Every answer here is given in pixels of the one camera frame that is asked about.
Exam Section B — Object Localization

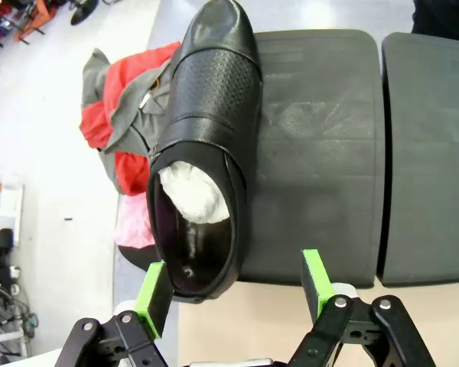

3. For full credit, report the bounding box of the pink cloth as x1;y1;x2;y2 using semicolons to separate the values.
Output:
116;193;158;250

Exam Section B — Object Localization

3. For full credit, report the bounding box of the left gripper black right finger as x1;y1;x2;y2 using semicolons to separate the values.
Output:
288;247;438;367

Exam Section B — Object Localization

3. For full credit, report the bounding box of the person in black jacket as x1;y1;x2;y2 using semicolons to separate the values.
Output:
410;0;459;41

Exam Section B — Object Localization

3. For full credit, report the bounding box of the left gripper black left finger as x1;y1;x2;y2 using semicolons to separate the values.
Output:
57;259;175;367

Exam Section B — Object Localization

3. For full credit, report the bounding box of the black leather slip-on shoe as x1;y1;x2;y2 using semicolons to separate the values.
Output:
145;0;264;306

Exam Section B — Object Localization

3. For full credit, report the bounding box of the orange metal frame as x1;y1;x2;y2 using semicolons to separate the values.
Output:
13;0;58;46

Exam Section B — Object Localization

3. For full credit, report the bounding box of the red and grey jacket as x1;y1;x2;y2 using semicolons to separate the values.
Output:
79;41;183;196

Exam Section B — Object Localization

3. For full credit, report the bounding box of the white paper shoe stuffing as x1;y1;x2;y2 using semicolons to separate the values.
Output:
158;160;230;223

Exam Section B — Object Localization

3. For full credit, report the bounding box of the white storage box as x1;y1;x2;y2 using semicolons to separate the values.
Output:
0;171;26;245

